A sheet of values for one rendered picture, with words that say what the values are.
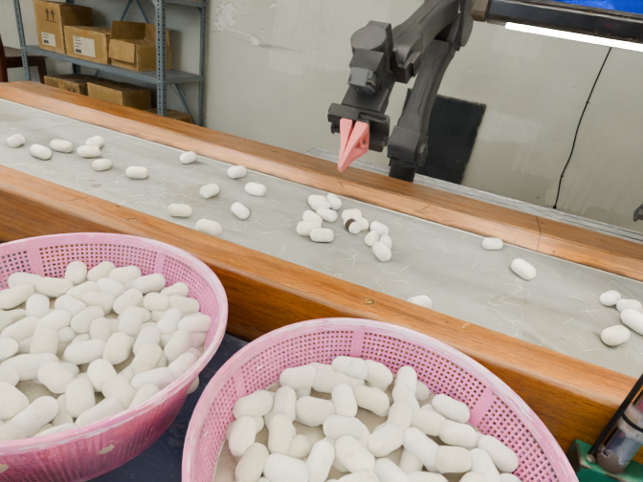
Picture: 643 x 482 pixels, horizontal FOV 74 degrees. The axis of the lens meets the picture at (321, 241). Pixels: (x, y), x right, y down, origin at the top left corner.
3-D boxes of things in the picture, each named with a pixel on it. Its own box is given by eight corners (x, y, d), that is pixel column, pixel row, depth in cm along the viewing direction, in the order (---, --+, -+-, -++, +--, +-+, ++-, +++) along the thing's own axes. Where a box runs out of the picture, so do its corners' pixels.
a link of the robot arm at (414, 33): (410, 53, 71) (480, -22, 85) (365, 43, 75) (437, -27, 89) (409, 115, 80) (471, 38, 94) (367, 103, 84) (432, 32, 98)
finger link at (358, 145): (353, 160, 64) (372, 114, 67) (309, 149, 66) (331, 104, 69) (354, 185, 70) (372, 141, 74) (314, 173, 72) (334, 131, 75)
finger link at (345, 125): (367, 164, 63) (388, 117, 67) (323, 152, 65) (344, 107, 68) (367, 188, 70) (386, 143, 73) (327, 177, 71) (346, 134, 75)
